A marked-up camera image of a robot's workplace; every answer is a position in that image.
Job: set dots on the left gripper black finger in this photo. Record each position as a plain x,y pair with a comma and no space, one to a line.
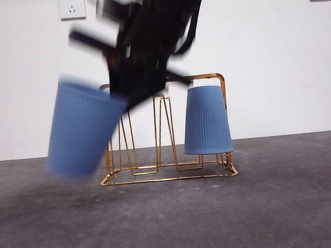
147,85
120,75

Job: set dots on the blue ribbed plastic cup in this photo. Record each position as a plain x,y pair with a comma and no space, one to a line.
82,131
207,120

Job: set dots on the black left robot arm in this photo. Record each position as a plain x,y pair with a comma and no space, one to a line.
156,14

